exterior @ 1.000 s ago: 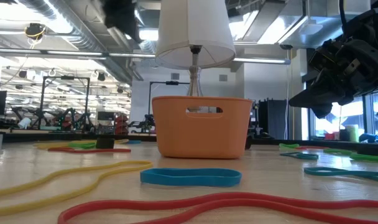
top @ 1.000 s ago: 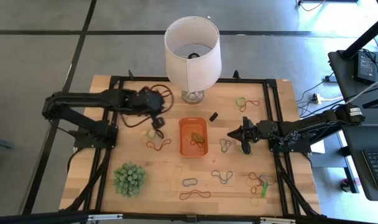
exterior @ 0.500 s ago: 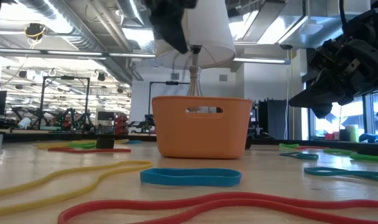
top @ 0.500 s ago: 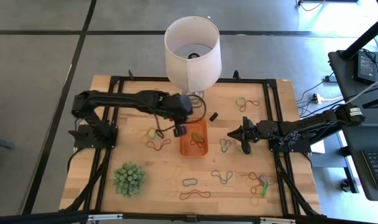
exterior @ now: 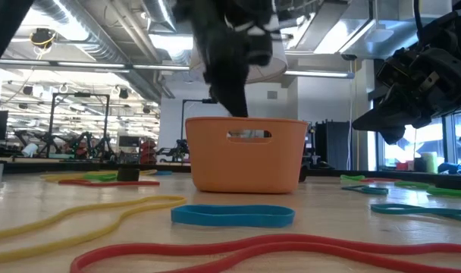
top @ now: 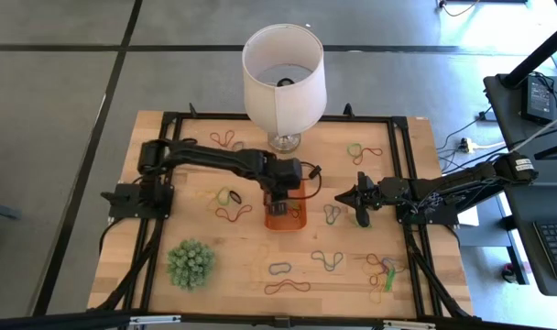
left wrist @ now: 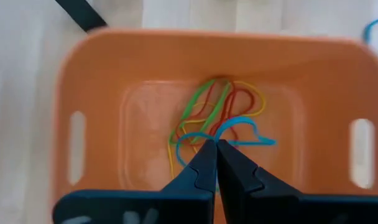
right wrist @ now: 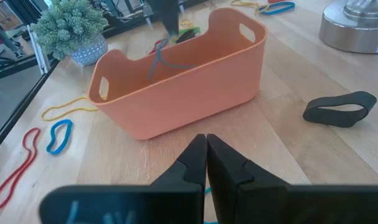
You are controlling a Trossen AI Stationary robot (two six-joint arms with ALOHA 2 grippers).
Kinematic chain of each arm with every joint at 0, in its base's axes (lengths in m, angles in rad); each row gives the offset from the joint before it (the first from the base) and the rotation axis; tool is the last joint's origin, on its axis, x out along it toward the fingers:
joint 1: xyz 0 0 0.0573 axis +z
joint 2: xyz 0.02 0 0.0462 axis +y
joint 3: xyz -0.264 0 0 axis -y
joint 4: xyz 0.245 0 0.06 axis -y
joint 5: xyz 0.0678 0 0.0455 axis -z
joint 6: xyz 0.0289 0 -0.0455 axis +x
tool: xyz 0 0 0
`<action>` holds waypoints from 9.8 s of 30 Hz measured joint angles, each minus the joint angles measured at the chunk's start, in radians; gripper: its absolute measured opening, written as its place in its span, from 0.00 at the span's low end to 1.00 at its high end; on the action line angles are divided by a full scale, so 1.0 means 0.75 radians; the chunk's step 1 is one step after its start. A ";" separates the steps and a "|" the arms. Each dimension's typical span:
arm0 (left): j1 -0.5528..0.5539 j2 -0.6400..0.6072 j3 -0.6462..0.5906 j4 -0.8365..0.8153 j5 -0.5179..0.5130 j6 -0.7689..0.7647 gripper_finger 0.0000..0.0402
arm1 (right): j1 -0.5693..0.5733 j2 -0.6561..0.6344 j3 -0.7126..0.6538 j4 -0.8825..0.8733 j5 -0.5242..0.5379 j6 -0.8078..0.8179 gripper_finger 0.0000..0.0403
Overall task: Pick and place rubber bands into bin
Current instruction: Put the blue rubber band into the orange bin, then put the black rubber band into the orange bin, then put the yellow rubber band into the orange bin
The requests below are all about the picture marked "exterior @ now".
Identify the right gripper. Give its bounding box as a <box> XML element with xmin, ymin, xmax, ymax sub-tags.
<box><xmin>352</xmin><ymin>11</ymin><xmax>461</xmax><ymax>146</ymax></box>

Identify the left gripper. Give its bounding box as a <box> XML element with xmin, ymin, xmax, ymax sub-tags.
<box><xmin>172</xmin><ymin>0</ymin><xmax>281</xmax><ymax>118</ymax></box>

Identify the teal rubber band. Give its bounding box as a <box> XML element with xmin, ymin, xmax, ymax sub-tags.
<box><xmin>341</xmin><ymin>184</ymin><xmax>390</xmax><ymax>196</ymax></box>
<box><xmin>369</xmin><ymin>203</ymin><xmax>461</xmax><ymax>224</ymax></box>

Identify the wide blue rubber band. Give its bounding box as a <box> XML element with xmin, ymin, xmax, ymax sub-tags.
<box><xmin>171</xmin><ymin>204</ymin><xmax>296</xmax><ymax>229</ymax></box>

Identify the long yellow rubber band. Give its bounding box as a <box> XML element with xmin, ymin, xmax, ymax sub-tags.
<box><xmin>0</xmin><ymin>195</ymin><xmax>187</xmax><ymax>266</ymax></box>

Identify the orange plastic bin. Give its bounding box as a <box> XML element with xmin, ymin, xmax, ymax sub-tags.
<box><xmin>184</xmin><ymin>116</ymin><xmax>309</xmax><ymax>195</ymax></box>

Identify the long red rubber band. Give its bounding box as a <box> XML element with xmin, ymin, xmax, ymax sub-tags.
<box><xmin>70</xmin><ymin>234</ymin><xmax>461</xmax><ymax>273</ymax></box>

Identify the green roll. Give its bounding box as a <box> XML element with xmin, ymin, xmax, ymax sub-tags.
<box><xmin>421</xmin><ymin>152</ymin><xmax>439</xmax><ymax>174</ymax></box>

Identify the white shade table lamp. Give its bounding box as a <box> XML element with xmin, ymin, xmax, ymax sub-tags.
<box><xmin>188</xmin><ymin>22</ymin><xmax>289</xmax><ymax>138</ymax></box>

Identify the black panel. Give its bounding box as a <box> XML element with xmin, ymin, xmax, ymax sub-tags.
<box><xmin>314</xmin><ymin>120</ymin><xmax>352</xmax><ymax>171</ymax></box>

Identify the blue bag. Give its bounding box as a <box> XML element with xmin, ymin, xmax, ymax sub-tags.
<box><xmin>437</xmin><ymin>162</ymin><xmax>461</xmax><ymax>177</ymax></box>

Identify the long ceiling light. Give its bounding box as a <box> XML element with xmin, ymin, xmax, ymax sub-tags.
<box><xmin>0</xmin><ymin>58</ymin><xmax>356</xmax><ymax>80</ymax></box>

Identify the red stacked equipment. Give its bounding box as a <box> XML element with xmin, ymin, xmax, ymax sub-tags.
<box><xmin>139</xmin><ymin>139</ymin><xmax>158</xmax><ymax>165</ymax></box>

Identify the white roll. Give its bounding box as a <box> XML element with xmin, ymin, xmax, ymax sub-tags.
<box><xmin>20</xmin><ymin>142</ymin><xmax>39</xmax><ymax>158</ymax></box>

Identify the black rig frame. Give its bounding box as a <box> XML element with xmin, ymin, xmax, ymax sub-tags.
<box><xmin>47</xmin><ymin>92</ymin><xmax>111</xmax><ymax>160</ymax></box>
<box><xmin>180</xmin><ymin>98</ymin><xmax>220</xmax><ymax>152</ymax></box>

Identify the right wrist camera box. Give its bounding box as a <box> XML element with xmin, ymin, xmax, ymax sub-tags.
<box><xmin>374</xmin><ymin>47</ymin><xmax>425</xmax><ymax>90</ymax></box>

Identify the yellow cable coil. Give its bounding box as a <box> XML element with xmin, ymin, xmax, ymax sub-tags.
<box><xmin>29</xmin><ymin>27</ymin><xmax>58</xmax><ymax>50</ymax></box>

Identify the black aluminium table frame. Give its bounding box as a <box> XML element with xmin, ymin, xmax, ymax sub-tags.
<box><xmin>0</xmin><ymin>161</ymin><xmax>461</xmax><ymax>183</ymax></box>

